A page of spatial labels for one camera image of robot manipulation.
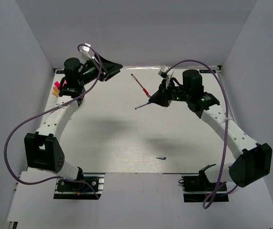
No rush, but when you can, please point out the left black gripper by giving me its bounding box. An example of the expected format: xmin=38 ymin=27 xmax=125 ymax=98
xmin=78 ymin=52 xmax=122 ymax=86

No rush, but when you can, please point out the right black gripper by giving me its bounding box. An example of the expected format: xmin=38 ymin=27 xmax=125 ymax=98
xmin=149 ymin=79 xmax=191 ymax=107

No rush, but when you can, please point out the red pen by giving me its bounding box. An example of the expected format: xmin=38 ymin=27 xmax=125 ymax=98
xmin=131 ymin=73 xmax=151 ymax=98

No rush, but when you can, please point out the pink black highlighter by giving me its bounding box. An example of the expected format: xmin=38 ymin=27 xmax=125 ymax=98
xmin=54 ymin=81 xmax=61 ymax=89

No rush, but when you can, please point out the orange pink highlighter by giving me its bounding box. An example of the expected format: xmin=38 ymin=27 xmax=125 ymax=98
xmin=52 ymin=91 xmax=59 ymax=98

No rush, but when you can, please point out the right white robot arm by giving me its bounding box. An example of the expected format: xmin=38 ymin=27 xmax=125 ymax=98
xmin=149 ymin=66 xmax=272 ymax=190

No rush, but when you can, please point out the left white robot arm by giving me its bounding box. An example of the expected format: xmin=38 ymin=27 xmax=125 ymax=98
xmin=24 ymin=55 xmax=123 ymax=190

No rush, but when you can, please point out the blue pen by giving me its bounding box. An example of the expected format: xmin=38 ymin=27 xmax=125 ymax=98
xmin=134 ymin=102 xmax=151 ymax=110

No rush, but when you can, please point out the blue label sticker right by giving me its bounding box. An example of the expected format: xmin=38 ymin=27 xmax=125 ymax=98
xmin=199 ymin=69 xmax=216 ymax=73

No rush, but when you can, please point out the blue label sticker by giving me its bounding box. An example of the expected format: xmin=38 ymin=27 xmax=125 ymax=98
xmin=199 ymin=69 xmax=216 ymax=73
xmin=56 ymin=70 xmax=64 ymax=74

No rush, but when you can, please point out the blue label sticker left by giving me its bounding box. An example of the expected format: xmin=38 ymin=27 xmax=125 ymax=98
xmin=56 ymin=70 xmax=64 ymax=74

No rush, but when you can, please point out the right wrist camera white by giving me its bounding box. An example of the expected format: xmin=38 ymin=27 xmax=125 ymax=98
xmin=158 ymin=65 xmax=174 ymax=89

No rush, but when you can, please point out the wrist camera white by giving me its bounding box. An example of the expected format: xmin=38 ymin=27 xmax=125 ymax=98
xmin=78 ymin=43 xmax=95 ymax=61
xmin=158 ymin=65 xmax=174 ymax=89

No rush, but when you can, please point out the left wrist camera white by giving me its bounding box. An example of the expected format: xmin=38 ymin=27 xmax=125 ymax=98
xmin=78 ymin=43 xmax=95 ymax=61

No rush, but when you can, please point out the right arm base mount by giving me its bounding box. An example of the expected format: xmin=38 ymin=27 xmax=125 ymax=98
xmin=179 ymin=175 xmax=230 ymax=203

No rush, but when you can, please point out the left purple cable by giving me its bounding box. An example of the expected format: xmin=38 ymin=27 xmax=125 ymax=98
xmin=3 ymin=43 xmax=103 ymax=198

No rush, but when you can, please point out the purple cable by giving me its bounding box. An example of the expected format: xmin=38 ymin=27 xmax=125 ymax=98
xmin=3 ymin=43 xmax=103 ymax=198
xmin=164 ymin=60 xmax=239 ymax=209

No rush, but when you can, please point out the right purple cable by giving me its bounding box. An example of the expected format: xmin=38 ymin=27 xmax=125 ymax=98
xmin=164 ymin=60 xmax=239 ymax=209

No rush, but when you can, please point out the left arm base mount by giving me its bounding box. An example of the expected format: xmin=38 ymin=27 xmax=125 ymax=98
xmin=53 ymin=173 xmax=105 ymax=200

